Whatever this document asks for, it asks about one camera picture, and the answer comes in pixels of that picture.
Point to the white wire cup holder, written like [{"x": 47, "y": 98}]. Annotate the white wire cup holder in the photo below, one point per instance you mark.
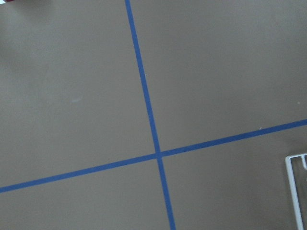
[{"x": 296, "y": 167}]

